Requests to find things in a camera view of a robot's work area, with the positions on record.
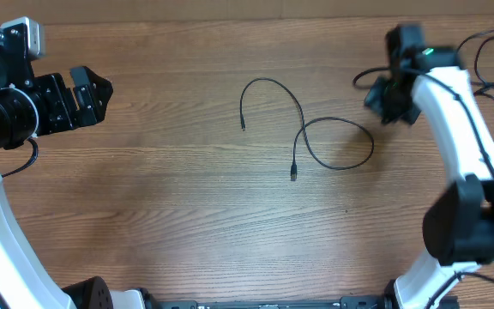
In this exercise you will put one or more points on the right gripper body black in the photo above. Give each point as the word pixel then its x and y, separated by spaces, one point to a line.
pixel 394 99

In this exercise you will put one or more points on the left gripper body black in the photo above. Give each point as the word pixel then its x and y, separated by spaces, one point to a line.
pixel 55 112

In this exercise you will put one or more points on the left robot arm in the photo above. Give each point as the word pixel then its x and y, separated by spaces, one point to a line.
pixel 24 282

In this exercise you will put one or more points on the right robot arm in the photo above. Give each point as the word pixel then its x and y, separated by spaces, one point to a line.
pixel 458 229

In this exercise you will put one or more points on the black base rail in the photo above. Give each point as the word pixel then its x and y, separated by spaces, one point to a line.
pixel 345 302

